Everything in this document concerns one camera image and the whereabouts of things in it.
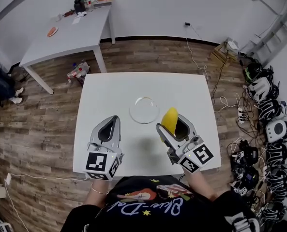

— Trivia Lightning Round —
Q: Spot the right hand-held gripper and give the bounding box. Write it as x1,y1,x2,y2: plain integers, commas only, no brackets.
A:
156,114,215,174

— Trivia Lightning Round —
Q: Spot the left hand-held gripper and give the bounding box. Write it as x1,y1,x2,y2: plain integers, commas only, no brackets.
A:
82,115,125,181

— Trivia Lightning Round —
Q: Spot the yellow banana-like object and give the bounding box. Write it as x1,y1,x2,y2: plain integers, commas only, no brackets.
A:
159,107,179,143

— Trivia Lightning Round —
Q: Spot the clear glass plate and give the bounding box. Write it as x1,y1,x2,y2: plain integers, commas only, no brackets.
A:
129,96,161,125

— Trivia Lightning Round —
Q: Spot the person's left forearm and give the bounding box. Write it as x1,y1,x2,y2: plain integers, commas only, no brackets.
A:
84,179,109,205

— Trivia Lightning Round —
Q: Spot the person's right forearm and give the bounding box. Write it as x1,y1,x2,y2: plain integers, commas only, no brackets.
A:
186,170,218,202

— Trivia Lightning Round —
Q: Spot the small brown oval piece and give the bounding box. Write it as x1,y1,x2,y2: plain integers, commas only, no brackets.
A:
46,26,59,38

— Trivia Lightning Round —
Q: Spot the white square table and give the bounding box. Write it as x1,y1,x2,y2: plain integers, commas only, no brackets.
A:
73,72,222,178

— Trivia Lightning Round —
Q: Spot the white power strip with plugs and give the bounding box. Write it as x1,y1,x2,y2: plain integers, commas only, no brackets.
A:
237,107,246,124

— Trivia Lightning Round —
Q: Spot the plastic bag of rubbish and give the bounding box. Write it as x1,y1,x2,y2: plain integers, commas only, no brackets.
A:
66,60,91,85

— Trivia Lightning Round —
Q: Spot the pile of spare black grippers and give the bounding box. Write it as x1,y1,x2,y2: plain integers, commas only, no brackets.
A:
229,140,260,196

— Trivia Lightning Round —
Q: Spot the person's black printed t-shirt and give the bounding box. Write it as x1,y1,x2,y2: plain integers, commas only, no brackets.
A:
62,175,260,232

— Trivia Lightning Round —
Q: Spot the cardboard box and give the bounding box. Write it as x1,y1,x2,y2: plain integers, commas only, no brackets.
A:
210,43,239,67

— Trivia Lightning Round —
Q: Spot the white round-domed headset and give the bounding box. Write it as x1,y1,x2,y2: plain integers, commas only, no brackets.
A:
265,119,287,143

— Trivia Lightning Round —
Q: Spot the row of black white headsets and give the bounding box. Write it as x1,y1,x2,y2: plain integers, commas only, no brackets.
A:
242,61,287,227

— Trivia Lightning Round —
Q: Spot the long grey table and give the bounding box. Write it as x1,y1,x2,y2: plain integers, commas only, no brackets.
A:
19,5,117,95

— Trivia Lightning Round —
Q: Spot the black container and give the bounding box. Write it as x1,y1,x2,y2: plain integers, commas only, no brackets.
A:
73,0,86,14

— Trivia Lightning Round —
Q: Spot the white metal shelf rack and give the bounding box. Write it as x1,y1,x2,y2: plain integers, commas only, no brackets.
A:
240,5,287,63

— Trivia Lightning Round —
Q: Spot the thin gold bracelet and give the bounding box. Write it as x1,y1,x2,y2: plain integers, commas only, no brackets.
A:
90,183,109,195

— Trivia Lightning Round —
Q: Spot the tangle of black cables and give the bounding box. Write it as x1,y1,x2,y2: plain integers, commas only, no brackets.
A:
211,52,270,215

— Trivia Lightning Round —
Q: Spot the long white floor cable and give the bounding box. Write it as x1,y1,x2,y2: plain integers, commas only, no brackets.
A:
4,173,86,232

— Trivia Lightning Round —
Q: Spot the white cable from wall outlet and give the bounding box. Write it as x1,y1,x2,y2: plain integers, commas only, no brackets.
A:
185,24,209,82

